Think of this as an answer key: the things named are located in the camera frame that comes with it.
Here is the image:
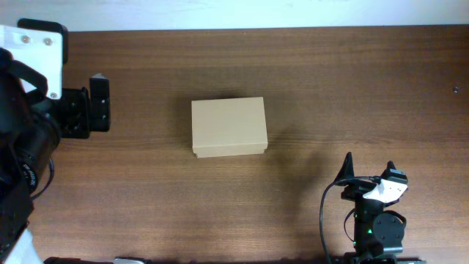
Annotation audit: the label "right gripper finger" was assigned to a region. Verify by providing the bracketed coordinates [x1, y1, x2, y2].
[381, 161, 396, 178]
[334, 152, 355, 186]

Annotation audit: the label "brown cardboard box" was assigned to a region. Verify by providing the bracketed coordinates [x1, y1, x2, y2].
[191, 97, 268, 158]

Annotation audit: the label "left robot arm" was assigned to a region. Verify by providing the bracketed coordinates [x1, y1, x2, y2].
[1, 49, 111, 263]

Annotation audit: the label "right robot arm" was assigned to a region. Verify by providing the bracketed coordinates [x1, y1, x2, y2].
[334, 153, 408, 263]

